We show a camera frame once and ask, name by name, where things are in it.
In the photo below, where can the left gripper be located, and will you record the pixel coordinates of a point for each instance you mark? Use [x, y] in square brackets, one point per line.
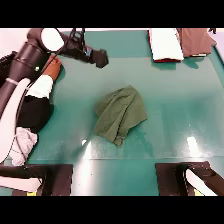
[99, 58]

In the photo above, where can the green shirt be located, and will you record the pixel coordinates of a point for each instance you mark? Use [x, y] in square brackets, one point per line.
[120, 113]

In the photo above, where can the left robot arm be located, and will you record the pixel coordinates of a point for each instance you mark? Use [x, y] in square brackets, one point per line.
[28, 60]

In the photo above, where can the orange garment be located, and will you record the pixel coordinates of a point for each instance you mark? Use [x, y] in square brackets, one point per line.
[53, 68]

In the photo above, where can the white knitted garment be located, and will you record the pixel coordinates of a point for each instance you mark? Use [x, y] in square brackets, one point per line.
[41, 86]

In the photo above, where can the white folded garment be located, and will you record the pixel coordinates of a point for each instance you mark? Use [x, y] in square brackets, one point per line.
[165, 43]

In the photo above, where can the red garment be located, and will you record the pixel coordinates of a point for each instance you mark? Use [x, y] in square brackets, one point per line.
[168, 61]

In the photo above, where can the black garment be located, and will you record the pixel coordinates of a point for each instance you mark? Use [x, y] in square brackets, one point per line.
[35, 113]

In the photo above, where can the brown garment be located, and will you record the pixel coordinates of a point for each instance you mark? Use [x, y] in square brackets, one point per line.
[196, 41]

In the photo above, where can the pale grey garment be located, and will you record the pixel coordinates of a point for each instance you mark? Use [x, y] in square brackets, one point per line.
[24, 145]

